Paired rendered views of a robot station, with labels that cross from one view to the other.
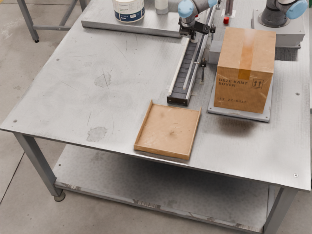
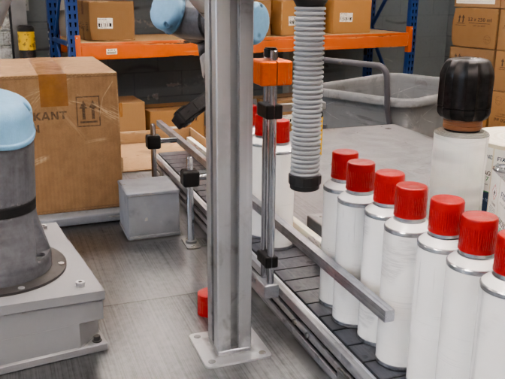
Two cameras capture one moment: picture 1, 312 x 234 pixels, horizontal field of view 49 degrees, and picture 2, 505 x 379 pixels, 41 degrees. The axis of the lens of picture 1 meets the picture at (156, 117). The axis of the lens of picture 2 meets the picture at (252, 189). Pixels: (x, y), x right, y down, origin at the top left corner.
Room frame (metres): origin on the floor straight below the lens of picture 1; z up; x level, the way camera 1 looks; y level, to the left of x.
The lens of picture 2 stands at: (2.58, -1.04, 1.29)
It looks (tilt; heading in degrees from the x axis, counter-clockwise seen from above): 17 degrees down; 140
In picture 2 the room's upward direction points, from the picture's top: 1 degrees clockwise
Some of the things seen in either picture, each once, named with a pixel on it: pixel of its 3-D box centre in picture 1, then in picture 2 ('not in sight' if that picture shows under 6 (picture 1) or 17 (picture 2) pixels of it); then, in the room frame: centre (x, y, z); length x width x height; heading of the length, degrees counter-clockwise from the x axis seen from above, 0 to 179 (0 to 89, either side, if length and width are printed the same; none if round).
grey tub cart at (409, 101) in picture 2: not in sight; (391, 147); (0.42, 1.73, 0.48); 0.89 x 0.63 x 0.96; 96
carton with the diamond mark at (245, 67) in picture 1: (244, 69); (49, 130); (1.24, -0.45, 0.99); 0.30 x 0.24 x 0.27; 161
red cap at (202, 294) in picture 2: (226, 20); (209, 301); (1.86, -0.51, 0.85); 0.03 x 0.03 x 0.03
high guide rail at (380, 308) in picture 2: (204, 24); (228, 180); (1.68, -0.33, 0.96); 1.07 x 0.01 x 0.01; 160
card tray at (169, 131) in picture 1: (168, 127); (159, 147); (1.03, -0.06, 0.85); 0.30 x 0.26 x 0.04; 160
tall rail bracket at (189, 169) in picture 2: (208, 35); (201, 198); (1.63, -0.35, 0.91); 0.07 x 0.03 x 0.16; 70
